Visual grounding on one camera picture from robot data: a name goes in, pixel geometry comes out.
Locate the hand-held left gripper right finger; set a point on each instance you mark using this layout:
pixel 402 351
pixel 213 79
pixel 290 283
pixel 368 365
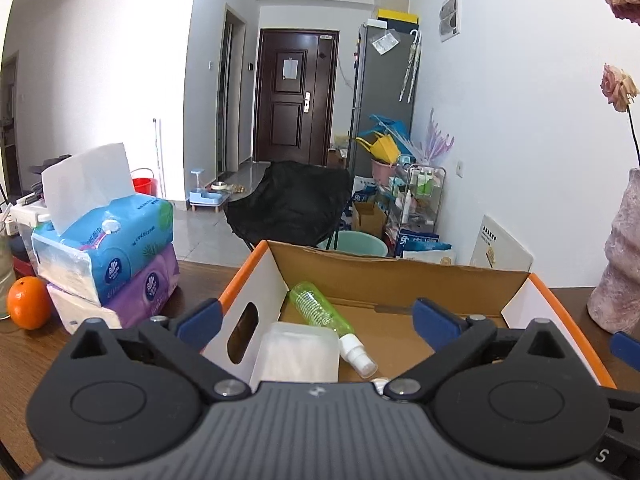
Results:
pixel 435 322

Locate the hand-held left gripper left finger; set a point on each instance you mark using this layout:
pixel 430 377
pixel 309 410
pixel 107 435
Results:
pixel 200 321

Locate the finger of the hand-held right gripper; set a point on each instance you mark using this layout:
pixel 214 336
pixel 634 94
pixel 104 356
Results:
pixel 627 346

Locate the orange-edged cardboard box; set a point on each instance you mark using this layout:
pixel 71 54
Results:
pixel 390 280

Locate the clear plastic box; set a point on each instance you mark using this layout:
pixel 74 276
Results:
pixel 295 355

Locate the green spray bottle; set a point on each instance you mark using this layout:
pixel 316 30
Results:
pixel 317 307

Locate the purple tissue pack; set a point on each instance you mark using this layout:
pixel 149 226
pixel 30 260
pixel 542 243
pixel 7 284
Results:
pixel 150 285

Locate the pink textured vase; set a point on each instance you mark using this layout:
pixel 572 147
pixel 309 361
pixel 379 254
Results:
pixel 620 270

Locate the blue and white package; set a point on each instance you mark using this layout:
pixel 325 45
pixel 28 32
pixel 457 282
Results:
pixel 422 245

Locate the white flat board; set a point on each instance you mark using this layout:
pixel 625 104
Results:
pixel 500 247

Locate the teal bucket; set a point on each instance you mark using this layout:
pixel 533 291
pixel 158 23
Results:
pixel 360 245

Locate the blue tissue pack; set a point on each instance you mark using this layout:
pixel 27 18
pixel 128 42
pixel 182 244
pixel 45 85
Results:
pixel 125 240

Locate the small brown cardboard box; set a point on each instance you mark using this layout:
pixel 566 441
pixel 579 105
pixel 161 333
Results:
pixel 369 220

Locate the blue pet feeder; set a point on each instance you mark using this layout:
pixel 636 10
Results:
pixel 205 197

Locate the red bucket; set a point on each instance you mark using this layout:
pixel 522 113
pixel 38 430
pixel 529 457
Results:
pixel 144 182

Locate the black folding chair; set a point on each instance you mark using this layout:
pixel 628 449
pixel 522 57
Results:
pixel 295 205

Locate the blue printed box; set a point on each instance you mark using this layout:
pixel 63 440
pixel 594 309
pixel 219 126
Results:
pixel 365 189

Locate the pink bucket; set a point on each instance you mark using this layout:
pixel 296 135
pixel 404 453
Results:
pixel 384 172

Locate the orange fruit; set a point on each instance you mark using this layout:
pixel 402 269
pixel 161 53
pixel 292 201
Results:
pixel 29 304

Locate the pale purple hangers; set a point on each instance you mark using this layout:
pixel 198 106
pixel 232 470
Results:
pixel 432 140

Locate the yellow plastic hangers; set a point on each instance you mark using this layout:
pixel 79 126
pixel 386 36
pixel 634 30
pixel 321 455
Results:
pixel 382 147

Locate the small red container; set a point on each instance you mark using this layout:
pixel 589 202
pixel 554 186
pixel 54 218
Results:
pixel 25 266

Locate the clear container with white lid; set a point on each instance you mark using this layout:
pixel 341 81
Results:
pixel 30 217

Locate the black stand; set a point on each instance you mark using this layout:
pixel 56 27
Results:
pixel 47 170

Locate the grey refrigerator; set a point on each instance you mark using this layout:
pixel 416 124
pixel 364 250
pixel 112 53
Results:
pixel 382 100

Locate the grey side door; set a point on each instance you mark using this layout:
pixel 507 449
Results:
pixel 232 90

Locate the dark brown entrance door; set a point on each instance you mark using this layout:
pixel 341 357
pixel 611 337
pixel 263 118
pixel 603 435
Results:
pixel 295 95

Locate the white folded umbrella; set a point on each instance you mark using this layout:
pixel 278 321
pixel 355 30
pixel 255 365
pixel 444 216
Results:
pixel 411 65

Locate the clear plastic bag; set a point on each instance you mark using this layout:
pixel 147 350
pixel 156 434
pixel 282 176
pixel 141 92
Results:
pixel 385 42

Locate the yellow and black box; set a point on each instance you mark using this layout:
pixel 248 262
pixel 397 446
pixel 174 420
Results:
pixel 397 16

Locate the white wall outlet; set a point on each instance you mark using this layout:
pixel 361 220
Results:
pixel 460 169

